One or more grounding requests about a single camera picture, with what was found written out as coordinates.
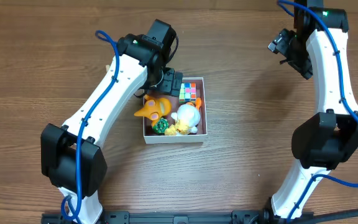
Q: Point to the green round cap toy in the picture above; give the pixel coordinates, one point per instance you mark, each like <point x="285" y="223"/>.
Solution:
<point x="161" y="125"/>

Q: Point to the white yellow plush chicken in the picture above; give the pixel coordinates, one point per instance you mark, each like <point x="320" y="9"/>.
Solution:
<point x="186" y="119"/>

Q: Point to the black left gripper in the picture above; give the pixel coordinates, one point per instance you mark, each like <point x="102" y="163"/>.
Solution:
<point x="173" y="84"/>

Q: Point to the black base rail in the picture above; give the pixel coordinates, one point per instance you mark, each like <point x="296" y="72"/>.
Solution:
<point x="234" y="217"/>

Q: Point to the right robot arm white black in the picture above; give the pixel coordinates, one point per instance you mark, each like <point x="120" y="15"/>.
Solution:
<point x="317" y="49"/>

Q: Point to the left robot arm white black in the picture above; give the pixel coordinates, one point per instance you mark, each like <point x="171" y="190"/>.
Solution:
<point x="71" y="154"/>

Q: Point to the white box pink inside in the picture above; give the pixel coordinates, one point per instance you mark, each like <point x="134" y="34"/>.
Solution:
<point x="152" y="138"/>

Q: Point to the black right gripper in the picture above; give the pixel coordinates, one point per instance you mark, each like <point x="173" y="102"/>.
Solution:
<point x="291" y="59"/>

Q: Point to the colourful puzzle cube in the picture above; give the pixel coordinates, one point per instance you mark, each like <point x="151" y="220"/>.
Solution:
<point x="187" y="93"/>

